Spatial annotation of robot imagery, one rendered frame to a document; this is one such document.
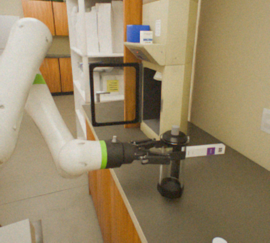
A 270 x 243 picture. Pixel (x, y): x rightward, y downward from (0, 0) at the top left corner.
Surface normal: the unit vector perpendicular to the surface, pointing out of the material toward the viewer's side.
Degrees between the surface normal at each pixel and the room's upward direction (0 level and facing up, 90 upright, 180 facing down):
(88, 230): 0
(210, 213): 0
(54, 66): 90
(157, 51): 90
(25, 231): 90
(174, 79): 90
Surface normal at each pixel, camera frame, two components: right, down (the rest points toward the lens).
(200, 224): 0.01, -0.95
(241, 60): -0.94, 0.10
